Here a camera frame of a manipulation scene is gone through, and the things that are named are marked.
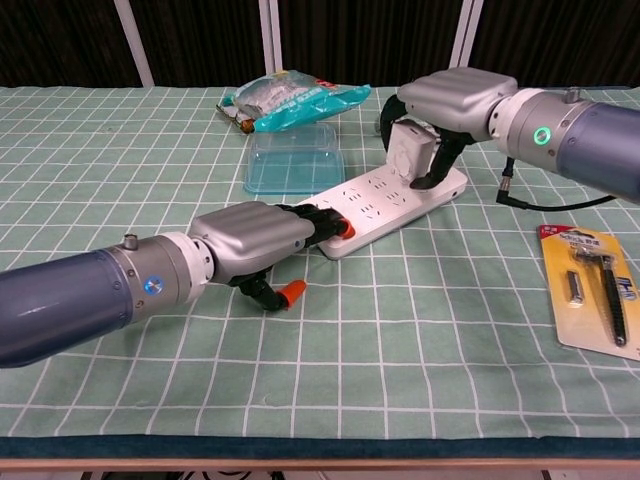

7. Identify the dark folding partition screen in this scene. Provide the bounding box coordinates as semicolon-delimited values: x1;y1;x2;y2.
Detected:
0;0;640;90

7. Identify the yellow razor blister pack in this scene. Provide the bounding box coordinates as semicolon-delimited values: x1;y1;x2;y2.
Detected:
536;223;640;362

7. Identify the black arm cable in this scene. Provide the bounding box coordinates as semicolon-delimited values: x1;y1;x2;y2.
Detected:
495;156;620;211

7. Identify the teal snack bag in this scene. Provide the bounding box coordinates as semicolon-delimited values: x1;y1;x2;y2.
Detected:
215;69;374;135

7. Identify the white power strip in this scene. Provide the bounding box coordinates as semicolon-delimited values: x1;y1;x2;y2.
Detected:
297;166;469;260

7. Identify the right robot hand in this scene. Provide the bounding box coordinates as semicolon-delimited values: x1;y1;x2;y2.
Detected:
378;68;519;191

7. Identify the white charger adapter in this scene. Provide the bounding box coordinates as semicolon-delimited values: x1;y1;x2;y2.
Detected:
388;119;437;182

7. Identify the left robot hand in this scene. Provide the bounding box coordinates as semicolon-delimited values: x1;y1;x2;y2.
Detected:
188;201;357;312

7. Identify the green checked tablecloth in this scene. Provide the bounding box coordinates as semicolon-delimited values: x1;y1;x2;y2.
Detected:
0;84;640;459

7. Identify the clear blue plastic box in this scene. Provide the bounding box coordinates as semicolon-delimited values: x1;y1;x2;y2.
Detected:
243;123;347;195

